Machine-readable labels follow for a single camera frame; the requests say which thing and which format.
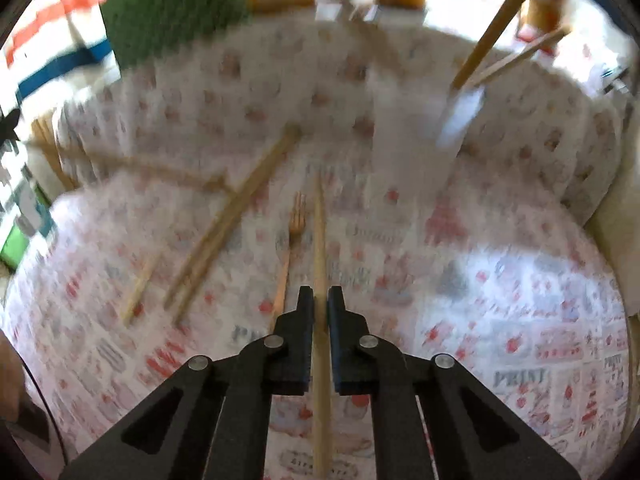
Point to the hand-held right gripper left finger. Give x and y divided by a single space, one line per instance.
302 320

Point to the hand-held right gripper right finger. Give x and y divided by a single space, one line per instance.
339 320

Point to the clear plastic cup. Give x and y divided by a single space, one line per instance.
462 110

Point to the wooden fork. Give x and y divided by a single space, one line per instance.
295 230

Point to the printed tablecloth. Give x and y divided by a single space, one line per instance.
450 310

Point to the green box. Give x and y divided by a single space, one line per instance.
175 5

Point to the red-capped sauce bottle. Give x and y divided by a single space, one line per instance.
537 10

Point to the striped curtain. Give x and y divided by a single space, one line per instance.
50 35

